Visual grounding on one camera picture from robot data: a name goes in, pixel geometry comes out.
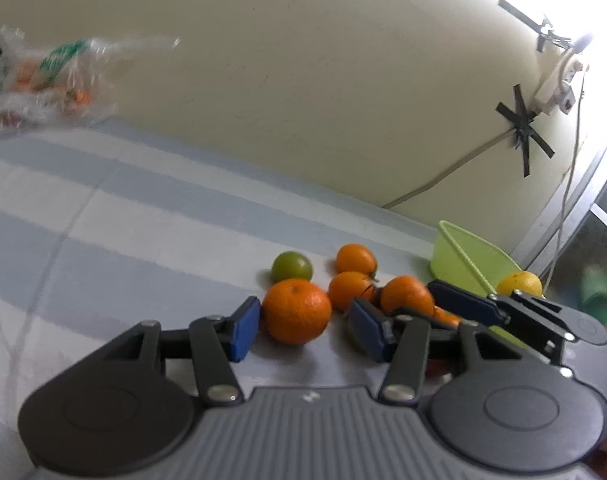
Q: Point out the clear plastic bag of produce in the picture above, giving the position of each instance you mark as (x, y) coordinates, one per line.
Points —
(48, 77)

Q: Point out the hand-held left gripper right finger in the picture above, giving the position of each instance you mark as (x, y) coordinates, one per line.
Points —
(366, 330)

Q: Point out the yellow citrus fruit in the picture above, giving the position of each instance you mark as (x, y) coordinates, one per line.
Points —
(521, 282)

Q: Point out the large orange tangerine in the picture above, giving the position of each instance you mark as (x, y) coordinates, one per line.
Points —
(296, 312)

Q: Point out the light green plastic basket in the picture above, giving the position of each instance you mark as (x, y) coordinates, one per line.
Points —
(463, 255)

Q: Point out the white power strip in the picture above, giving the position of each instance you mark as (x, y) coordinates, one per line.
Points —
(558, 82)

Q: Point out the striped bed sheet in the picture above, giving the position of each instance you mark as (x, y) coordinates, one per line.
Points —
(133, 210)

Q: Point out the green tangerine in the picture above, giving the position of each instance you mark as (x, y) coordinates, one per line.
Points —
(292, 266)

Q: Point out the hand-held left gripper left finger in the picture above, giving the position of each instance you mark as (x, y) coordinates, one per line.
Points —
(246, 330)

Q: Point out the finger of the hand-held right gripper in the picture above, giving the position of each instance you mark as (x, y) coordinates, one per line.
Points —
(463, 302)

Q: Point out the metal window frame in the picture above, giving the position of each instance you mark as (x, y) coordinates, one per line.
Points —
(568, 210)

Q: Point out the green blurry object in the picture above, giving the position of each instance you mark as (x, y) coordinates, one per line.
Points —
(601, 292)

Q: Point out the black tape cross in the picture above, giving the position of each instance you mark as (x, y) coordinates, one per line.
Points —
(523, 125)

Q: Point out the black tape strip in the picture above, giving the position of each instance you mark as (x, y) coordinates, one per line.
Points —
(521, 14)

